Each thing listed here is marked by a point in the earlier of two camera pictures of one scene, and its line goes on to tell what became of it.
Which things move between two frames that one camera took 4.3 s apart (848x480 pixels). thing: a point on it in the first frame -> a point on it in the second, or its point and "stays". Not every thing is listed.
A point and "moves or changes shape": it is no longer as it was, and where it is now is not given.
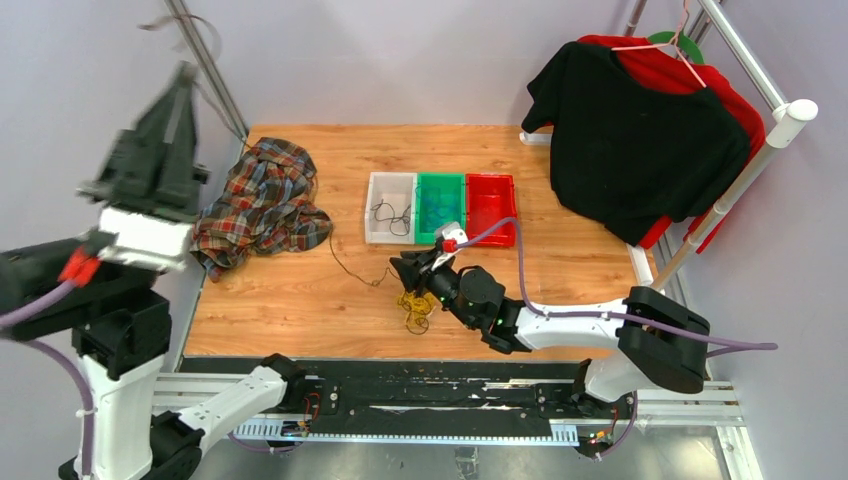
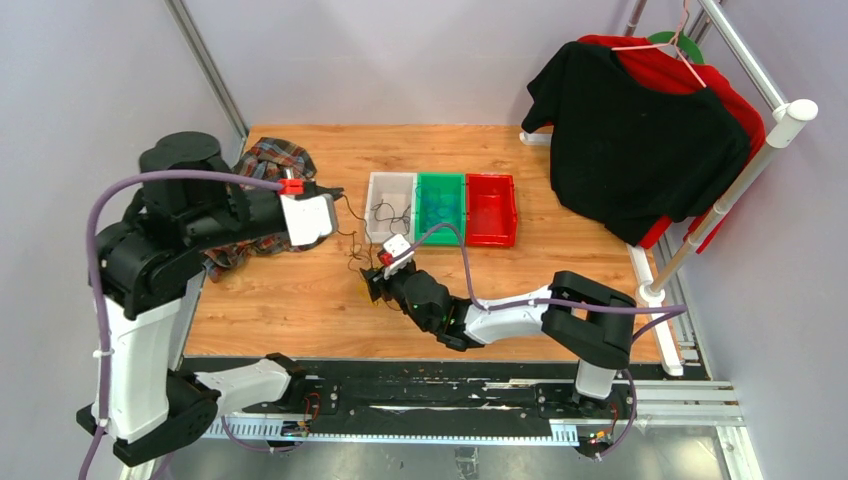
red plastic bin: [490, 200] stays
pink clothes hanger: [673, 42] stays
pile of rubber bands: [417, 307] moves or changes shape
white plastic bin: [390, 215] stays
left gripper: [152, 167] -> [315, 189]
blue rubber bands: [438, 206] stays
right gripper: [410, 272] -> [377, 287]
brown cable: [203, 80] -> [356, 249]
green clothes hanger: [677, 37] stays
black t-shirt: [625, 154] stays
